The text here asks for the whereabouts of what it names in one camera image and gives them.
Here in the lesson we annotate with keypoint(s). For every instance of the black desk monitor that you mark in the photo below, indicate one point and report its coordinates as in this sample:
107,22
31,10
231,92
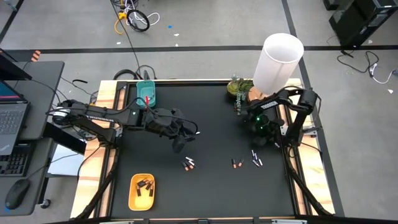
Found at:
12,67

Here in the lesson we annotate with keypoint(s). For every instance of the orange black striped marker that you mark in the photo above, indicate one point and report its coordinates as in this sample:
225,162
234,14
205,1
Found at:
35,55

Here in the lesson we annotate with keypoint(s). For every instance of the silver metal plate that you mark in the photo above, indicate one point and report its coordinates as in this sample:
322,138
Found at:
289,222
118,222

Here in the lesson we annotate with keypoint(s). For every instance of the black computer tower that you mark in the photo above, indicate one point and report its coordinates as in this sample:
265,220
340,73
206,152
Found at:
363,21

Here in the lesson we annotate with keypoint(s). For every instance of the black desk caster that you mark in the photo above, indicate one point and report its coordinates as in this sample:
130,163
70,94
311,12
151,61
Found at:
45,203

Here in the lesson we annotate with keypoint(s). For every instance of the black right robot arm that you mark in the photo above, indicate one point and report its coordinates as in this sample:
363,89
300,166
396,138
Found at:
298,105

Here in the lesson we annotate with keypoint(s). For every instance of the grey laptop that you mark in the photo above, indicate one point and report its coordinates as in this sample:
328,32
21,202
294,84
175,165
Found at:
12,115

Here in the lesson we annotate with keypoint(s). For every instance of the teal plastic bin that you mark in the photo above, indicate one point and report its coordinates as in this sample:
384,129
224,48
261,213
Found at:
146,90

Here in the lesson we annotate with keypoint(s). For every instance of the potted succulent plant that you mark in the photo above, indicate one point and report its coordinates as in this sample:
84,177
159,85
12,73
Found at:
239,88

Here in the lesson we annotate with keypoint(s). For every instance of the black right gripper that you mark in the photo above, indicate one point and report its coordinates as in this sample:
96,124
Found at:
262,124

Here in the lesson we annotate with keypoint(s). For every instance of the white shade table lamp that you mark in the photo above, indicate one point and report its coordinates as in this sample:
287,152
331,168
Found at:
278,62

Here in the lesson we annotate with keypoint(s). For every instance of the black keyboard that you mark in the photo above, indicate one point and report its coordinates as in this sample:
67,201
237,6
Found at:
12,161

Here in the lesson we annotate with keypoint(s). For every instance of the silver mounting bracket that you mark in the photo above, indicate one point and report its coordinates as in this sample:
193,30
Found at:
283,130

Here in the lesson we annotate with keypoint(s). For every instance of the black table-level camera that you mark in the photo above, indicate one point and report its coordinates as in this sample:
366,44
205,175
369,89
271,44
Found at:
202,221

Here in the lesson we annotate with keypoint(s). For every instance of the black computer mouse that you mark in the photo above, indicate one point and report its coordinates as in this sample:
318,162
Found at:
17,193

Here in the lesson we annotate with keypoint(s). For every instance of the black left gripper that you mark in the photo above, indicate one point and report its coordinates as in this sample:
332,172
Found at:
161,121

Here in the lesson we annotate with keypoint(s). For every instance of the dark grey keyboard shelf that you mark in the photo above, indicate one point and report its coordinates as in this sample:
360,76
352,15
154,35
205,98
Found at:
34,186

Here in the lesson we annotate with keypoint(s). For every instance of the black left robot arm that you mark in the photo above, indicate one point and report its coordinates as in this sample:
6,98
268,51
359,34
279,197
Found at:
99,113

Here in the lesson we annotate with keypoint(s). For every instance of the dark grey desk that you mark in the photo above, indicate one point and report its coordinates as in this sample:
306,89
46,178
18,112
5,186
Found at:
43,93

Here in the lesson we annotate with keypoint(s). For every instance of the yellow plastic tray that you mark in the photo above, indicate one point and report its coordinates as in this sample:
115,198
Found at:
141,202

